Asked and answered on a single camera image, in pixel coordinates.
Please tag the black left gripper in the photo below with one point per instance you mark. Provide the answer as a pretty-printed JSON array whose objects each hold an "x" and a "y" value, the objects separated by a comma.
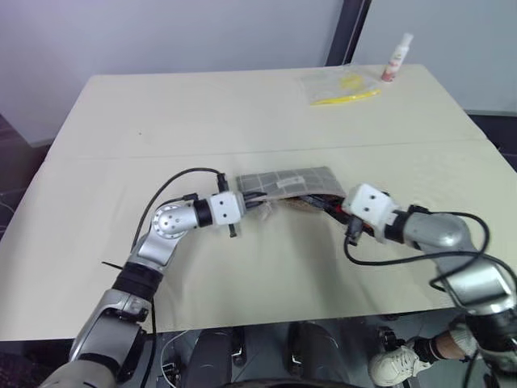
[{"x": 247, "y": 202}]

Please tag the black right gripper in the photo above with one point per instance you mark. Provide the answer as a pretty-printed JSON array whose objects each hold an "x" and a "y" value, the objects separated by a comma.
[{"x": 352, "y": 228}]

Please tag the grey grid fabric pouch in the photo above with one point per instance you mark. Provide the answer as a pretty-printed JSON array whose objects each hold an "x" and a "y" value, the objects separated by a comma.
[{"x": 291, "y": 185}]

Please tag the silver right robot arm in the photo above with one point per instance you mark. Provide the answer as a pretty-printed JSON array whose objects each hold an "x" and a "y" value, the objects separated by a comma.
[{"x": 448, "y": 238}]

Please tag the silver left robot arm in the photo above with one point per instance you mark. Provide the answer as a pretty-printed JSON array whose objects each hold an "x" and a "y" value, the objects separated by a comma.
[{"x": 161, "y": 234}]

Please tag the clear yellow zip plastic bag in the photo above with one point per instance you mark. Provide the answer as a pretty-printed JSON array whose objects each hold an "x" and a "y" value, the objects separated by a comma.
[{"x": 341, "y": 87}]

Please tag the black zip tie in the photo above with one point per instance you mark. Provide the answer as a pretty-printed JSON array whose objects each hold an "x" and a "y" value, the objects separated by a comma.
[{"x": 113, "y": 265}]

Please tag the beige tablecloth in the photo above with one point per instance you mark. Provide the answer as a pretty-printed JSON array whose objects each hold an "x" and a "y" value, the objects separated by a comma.
[{"x": 258, "y": 141}]

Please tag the dark rounded shape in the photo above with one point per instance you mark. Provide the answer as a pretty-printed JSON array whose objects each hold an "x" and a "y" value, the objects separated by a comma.
[
  {"x": 317, "y": 349},
  {"x": 214, "y": 351}
]

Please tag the white bottle with red label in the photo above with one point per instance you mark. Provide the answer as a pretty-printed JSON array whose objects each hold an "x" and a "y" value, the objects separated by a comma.
[{"x": 398, "y": 56}]

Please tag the white sneaker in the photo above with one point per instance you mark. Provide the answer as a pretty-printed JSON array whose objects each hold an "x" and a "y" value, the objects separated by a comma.
[{"x": 398, "y": 359}]

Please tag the person's leg with sock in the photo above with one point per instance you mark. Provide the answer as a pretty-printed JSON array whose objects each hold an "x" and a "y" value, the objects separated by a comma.
[{"x": 448, "y": 341}]

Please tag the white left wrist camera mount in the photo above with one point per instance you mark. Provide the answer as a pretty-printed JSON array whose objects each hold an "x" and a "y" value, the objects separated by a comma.
[{"x": 226, "y": 208}]

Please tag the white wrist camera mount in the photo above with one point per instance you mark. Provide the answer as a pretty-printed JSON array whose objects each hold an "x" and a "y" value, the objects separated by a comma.
[
  {"x": 226, "y": 208},
  {"x": 368, "y": 208}
]

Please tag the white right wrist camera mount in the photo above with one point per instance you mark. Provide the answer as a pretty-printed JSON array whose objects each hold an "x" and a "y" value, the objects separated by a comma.
[{"x": 368, "y": 208}]

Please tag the black vertical wall post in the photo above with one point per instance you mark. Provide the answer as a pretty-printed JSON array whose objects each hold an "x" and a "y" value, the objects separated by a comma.
[{"x": 349, "y": 30}]

